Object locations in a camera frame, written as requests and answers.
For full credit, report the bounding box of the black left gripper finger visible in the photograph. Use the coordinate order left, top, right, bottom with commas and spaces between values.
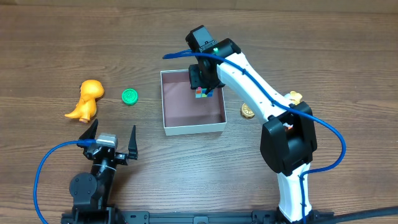
128, 125, 138, 160
79, 119, 98, 140

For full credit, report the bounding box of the multicolour puzzle cube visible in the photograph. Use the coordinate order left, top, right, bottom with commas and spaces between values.
195, 87, 213, 98

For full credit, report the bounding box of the white cardboard box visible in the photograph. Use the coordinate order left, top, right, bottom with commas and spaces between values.
160, 70, 226, 136

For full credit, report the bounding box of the white duck toy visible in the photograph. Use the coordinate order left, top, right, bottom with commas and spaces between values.
287, 91, 303, 105

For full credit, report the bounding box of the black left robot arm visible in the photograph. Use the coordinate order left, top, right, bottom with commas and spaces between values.
69, 119, 138, 210

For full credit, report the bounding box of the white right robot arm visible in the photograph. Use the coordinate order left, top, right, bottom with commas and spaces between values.
185, 26, 317, 223

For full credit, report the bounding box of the orange dinosaur toy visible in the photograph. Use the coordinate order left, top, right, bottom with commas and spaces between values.
65, 80, 104, 123

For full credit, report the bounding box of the yellow round disc toy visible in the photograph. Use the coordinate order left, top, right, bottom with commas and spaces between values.
241, 103, 255, 119

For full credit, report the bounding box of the green round disc toy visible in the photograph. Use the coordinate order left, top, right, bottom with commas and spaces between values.
121, 88, 139, 105

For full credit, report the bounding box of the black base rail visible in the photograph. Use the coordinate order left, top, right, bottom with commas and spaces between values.
60, 207, 335, 224

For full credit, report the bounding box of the black thick cable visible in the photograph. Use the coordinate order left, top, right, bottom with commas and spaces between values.
323, 205, 398, 224

